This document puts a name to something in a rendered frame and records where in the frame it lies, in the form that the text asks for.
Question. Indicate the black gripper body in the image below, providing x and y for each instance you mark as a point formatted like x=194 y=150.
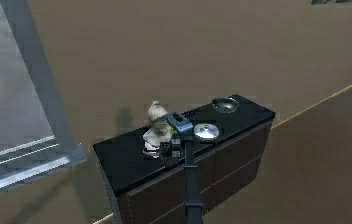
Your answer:
x=165 y=151

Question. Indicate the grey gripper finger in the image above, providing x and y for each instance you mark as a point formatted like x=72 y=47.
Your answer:
x=150 y=153

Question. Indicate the white bust plastic art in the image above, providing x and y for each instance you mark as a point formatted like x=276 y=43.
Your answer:
x=158 y=126

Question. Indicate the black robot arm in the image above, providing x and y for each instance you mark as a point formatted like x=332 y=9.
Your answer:
x=192 y=186

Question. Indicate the blue tissue box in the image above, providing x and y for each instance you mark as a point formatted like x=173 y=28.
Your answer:
x=180 y=123

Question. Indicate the silver round disc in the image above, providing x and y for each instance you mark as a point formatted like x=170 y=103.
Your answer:
x=206 y=131

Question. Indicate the black dark brown dresser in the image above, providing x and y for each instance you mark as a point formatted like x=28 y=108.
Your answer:
x=237 y=150

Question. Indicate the dark metal bowl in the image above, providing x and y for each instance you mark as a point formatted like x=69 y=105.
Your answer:
x=226 y=104

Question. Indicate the grey framed window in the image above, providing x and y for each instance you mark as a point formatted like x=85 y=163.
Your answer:
x=14 y=100

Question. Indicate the dark framed wall picture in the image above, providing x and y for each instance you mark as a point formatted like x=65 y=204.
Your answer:
x=332 y=1

